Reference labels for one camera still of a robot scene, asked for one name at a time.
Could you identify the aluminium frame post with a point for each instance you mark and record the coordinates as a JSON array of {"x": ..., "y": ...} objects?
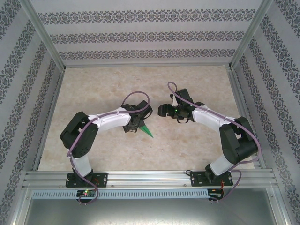
[
  {"x": 44, "y": 35},
  {"x": 249, "y": 35}
]

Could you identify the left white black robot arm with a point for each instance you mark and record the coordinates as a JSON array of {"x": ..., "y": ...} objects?
[{"x": 110, "y": 119}]

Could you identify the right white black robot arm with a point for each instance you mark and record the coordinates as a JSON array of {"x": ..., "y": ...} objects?
[{"x": 211, "y": 119}]

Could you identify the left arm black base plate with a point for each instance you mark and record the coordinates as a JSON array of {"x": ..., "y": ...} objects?
[{"x": 102, "y": 179}]

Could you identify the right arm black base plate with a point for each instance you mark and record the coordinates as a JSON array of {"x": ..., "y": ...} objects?
[{"x": 195, "y": 179}]

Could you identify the aluminium mounting rail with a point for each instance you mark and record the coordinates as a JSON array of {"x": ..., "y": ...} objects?
[{"x": 150, "y": 177}]

